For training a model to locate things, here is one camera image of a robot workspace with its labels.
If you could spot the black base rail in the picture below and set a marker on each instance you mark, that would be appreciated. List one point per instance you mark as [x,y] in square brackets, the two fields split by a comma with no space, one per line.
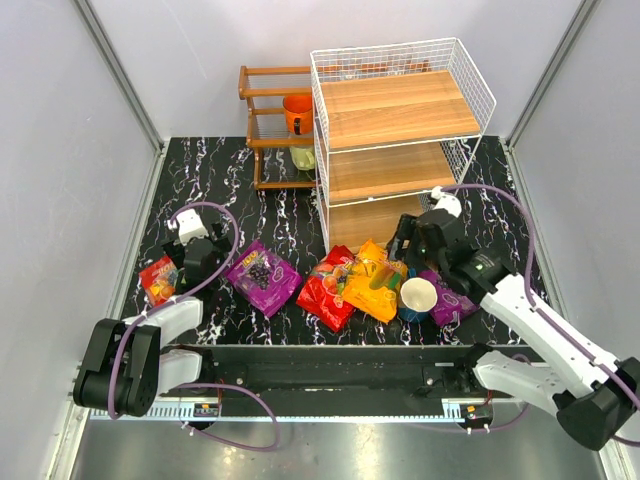
[339,381]

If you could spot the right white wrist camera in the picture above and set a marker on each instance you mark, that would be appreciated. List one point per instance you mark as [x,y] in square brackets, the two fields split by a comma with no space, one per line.
[440,199]

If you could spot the brown wooden rack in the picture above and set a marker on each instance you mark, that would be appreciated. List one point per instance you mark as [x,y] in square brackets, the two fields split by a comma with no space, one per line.
[263,89]

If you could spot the yellow mango candy bag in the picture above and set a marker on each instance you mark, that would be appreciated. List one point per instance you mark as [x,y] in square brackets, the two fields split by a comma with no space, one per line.
[373,282]

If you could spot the small red candy bag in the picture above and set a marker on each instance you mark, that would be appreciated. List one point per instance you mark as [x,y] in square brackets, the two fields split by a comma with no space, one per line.
[159,281]

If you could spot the light green mug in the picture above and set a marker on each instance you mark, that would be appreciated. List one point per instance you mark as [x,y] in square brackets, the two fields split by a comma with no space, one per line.
[303,157]

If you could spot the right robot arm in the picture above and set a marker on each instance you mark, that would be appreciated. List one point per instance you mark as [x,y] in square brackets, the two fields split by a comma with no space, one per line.
[590,392]

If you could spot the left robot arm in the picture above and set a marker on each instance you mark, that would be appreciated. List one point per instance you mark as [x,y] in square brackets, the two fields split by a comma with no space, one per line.
[124,368]

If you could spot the blue white cup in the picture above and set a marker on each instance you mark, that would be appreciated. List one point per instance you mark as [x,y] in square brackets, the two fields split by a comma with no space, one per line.
[416,299]

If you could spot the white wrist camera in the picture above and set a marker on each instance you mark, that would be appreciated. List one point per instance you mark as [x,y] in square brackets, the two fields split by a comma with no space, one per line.
[440,199]
[188,225]

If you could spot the left purple candy bag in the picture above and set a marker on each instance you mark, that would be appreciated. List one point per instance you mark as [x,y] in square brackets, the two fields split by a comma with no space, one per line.
[265,279]

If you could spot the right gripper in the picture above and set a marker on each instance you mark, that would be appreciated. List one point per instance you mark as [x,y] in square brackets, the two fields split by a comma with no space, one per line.
[417,230]

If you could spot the large red candy bag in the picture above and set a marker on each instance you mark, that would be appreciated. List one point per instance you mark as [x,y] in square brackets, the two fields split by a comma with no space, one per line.
[322,293]

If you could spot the right purple candy bag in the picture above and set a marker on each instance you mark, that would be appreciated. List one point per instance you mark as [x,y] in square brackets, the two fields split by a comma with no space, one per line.
[450,306]

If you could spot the orange mug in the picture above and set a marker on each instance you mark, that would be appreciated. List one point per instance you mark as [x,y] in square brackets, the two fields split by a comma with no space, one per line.
[298,111]

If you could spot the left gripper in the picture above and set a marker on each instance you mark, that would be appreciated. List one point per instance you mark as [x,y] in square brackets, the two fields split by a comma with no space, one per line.
[176,250]

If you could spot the purple candy bag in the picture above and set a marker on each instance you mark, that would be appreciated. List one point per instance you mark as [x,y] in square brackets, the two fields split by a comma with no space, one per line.
[450,306]
[265,279]

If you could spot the white wire wooden shelf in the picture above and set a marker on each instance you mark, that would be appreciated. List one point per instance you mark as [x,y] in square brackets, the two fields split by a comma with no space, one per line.
[392,123]

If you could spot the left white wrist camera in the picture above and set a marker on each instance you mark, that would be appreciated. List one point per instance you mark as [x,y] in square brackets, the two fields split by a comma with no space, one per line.
[188,225]

